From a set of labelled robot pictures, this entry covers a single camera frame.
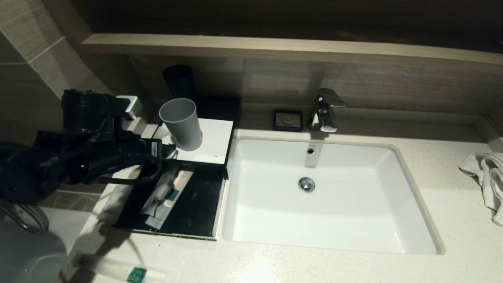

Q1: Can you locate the light wooden wall shelf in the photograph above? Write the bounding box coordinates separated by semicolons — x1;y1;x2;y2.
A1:
82;34;503;68

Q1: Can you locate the white rectangular mat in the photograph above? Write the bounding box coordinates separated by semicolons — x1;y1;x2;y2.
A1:
152;118;234;165

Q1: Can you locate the white crumpled towel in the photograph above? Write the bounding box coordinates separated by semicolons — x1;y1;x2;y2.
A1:
458;153;503;227

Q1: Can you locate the grey toilet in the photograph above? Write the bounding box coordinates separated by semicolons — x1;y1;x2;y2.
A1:
0;228;68;283

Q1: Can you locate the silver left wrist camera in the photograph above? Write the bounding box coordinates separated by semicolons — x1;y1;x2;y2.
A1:
116;96;143;121

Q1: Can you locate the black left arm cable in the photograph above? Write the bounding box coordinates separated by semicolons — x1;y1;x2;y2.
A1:
92;157;163;186

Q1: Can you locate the grey plastic cup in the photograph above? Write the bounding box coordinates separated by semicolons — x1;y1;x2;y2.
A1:
159;98;204;152

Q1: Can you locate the black plastic cup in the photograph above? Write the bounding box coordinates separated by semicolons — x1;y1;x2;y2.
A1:
163;65;197;101

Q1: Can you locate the black looped hose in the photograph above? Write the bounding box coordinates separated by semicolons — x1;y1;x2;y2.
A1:
0;200;50;235

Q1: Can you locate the chrome sink drain stopper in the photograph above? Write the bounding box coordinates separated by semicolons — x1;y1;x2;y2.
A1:
298;177;316;193

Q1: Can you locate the clear packet with green label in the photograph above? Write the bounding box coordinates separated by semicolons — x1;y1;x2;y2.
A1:
145;169;194;231

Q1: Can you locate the white rectangular sink basin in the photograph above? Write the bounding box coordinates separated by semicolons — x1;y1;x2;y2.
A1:
222;136;444;254

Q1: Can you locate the black sliding drawer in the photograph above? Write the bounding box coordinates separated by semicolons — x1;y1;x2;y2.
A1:
113;162;227;241

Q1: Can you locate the black square soap dish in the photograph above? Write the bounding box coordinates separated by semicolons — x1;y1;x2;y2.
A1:
274;110;303;132

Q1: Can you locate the chrome faucet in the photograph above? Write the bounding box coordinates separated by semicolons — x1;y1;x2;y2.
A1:
307;89;345;133

